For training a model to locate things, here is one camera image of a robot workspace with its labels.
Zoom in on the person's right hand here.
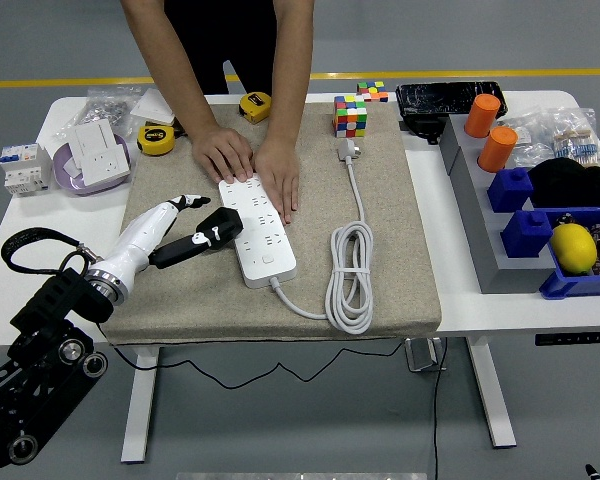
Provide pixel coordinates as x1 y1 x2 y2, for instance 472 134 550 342
191 124 255 184

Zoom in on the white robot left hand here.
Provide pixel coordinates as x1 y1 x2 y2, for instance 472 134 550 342
99 193 221 282

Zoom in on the person's left hand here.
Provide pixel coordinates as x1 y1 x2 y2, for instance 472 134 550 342
252 135 300 225

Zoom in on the black power plug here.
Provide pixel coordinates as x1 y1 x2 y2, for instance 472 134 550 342
195 207 245 251

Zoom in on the white power strip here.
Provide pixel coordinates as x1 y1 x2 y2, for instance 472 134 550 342
217 175 299 290

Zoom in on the yellow tape measure black label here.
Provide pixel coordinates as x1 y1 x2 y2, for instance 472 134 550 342
136 124 176 157

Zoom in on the large colourful puzzle cube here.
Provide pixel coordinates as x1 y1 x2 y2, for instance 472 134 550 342
333 94 369 139

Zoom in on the grey-brown mat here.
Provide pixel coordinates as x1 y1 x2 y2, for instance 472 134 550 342
101 102 442 346

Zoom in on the purple bowl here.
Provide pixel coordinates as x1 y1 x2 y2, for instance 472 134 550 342
52 133 132 197

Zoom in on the person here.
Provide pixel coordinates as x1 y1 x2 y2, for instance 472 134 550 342
164 0 276 95

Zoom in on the small colourful puzzle cube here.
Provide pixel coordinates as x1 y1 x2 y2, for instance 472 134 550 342
356 80 390 104

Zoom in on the clear bag of screws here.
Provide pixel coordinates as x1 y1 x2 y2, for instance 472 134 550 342
49 85 142 141

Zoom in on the white table leg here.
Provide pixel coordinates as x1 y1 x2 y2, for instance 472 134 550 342
467 335 517 448
120 344 161 464

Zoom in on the white circuit breaker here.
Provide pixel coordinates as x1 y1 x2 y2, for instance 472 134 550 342
0 142 53 199

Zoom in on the black table control panel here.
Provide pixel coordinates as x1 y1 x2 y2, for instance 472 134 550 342
533 330 600 347

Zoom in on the black plastic tray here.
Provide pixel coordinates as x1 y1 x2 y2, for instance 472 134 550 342
395 81 510 121

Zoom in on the blue plastic bin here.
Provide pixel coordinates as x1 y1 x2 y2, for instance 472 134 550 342
538 205 600 301

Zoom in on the grey stepped block holder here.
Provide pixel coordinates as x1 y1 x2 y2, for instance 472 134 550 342
438 114 556 295

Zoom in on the orange cylinder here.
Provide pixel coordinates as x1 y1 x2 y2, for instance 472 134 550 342
477 126 519 174
463 93 503 139

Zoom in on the yellow lemon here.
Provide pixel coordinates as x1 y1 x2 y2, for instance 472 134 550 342
549 223 599 275

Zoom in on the blue block with knob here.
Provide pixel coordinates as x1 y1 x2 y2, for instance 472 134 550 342
487 167 535 214
501 209 554 260

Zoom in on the clear bag of small parts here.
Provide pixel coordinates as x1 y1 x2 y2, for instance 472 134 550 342
499 115 556 169

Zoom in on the black cloth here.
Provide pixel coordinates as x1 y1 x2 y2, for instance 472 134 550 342
527 157 600 210

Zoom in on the clear bag of resistors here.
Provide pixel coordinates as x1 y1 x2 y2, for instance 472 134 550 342
547 106 600 169

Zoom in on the white power strip cable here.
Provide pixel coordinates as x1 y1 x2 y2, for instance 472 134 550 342
268 138 376 335

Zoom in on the white wall socket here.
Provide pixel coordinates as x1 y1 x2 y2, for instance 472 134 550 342
79 144 132 187

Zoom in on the white square switch plate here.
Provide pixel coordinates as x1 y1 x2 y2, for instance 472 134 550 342
129 88 180 126

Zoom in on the white switch panel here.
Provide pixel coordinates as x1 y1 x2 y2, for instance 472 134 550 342
73 118 119 161

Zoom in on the black hanging cable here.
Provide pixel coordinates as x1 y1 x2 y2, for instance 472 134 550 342
432 337 449 480

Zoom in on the thin black plug cord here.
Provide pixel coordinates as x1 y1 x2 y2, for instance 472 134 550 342
98 322 411 392

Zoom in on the silver metal bracket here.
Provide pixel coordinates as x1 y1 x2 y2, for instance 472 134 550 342
403 337 447 374

